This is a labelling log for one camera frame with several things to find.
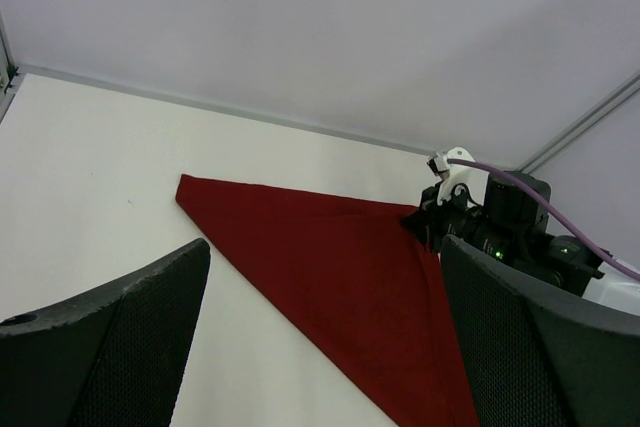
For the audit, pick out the aluminium frame post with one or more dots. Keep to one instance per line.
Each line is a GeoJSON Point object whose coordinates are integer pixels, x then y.
{"type": "Point", "coordinates": [606, 106]}
{"type": "Point", "coordinates": [9, 70]}

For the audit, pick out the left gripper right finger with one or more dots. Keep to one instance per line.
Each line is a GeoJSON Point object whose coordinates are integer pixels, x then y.
{"type": "Point", "coordinates": [534, 354]}

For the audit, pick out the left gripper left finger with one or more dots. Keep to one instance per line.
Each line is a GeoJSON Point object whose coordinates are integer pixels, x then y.
{"type": "Point", "coordinates": [114, 355]}

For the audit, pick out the left aluminium frame post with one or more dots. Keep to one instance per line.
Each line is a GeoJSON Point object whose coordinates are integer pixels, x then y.
{"type": "Point", "coordinates": [9, 70]}

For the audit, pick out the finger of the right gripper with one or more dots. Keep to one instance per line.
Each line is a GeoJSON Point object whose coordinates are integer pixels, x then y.
{"type": "Point", "coordinates": [417, 227]}

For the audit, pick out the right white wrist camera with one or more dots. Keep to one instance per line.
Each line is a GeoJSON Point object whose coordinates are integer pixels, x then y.
{"type": "Point", "coordinates": [441, 164]}

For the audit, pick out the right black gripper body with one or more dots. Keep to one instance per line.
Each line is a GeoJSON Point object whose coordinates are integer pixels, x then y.
{"type": "Point", "coordinates": [510, 227]}

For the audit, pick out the right aluminium frame post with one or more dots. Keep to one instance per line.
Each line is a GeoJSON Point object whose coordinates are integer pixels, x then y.
{"type": "Point", "coordinates": [606, 106]}

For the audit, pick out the dark red cloth napkin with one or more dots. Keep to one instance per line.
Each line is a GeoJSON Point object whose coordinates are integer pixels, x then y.
{"type": "Point", "coordinates": [350, 278]}

